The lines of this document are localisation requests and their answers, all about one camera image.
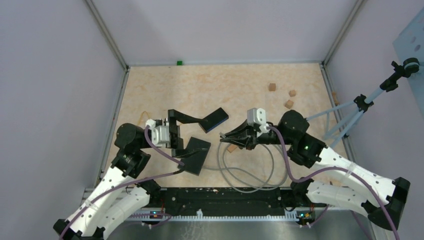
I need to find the wooden cube near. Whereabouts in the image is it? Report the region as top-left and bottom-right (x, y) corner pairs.
(284, 99), (294, 110)

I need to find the wooden cube middle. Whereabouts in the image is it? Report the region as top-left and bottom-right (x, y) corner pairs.
(289, 89), (297, 97)

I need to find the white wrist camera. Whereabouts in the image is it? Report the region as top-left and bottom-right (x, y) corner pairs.
(145, 118), (171, 148)
(247, 108), (270, 136)

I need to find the light blue tripod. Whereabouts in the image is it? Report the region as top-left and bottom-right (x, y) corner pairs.
(306, 57), (424, 148)

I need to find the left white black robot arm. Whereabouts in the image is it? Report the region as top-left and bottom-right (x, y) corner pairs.
(53, 109), (210, 240)

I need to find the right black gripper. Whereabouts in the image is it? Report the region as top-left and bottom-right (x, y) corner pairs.
(220, 119), (294, 151)

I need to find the black blue switch box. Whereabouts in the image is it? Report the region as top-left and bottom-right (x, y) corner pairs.
(198, 107), (229, 134)

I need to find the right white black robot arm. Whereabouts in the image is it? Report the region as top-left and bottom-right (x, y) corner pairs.
(220, 108), (411, 231)

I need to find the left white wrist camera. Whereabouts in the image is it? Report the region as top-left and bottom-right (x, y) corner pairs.
(145, 118), (171, 148)

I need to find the light blue perforated panel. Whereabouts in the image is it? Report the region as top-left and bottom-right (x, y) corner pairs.
(392, 9), (424, 115)

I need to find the wooden cube far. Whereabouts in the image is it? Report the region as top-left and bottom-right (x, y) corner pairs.
(268, 83), (277, 92)

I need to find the wooden cylinder block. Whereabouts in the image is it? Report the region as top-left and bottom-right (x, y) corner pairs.
(226, 144), (238, 153)

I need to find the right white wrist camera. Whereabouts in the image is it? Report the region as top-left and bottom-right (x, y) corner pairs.
(247, 108), (270, 136)

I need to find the wooden cube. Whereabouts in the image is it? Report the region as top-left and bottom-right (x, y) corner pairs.
(284, 99), (294, 110)
(289, 89), (297, 97)
(268, 83), (277, 92)

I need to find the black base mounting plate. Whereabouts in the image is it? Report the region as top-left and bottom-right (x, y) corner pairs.
(148, 187), (313, 217)

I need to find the black network switch box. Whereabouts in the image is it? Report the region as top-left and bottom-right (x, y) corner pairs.
(181, 137), (211, 176)

